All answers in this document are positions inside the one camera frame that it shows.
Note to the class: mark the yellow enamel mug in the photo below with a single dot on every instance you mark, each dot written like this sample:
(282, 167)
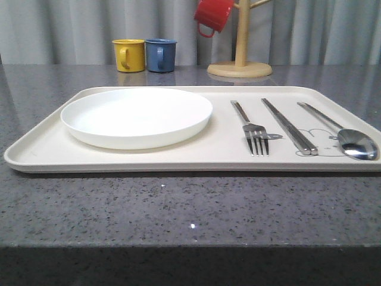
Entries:
(130, 55)

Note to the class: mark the cream rabbit serving tray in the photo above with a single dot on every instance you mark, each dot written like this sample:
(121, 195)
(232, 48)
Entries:
(221, 146)

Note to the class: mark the white round plate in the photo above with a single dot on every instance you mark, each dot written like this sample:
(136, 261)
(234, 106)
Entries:
(137, 118)

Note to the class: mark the silver metal fork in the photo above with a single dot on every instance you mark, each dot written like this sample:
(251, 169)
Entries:
(256, 135)

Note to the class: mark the wooden mug tree stand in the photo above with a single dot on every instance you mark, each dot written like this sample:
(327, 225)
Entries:
(241, 67)

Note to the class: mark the grey pleated curtain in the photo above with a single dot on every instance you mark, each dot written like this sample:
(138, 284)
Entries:
(280, 32)

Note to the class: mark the red enamel mug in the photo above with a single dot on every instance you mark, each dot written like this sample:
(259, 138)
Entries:
(213, 14)

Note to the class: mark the silver metal spoon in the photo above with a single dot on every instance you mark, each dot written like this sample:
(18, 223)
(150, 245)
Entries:
(353, 143)

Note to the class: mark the blue enamel mug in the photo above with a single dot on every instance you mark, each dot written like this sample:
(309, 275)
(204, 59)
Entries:
(160, 55)

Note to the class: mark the silver metal chopstick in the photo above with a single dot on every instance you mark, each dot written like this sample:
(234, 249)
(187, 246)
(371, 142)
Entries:
(297, 131)
(287, 128)

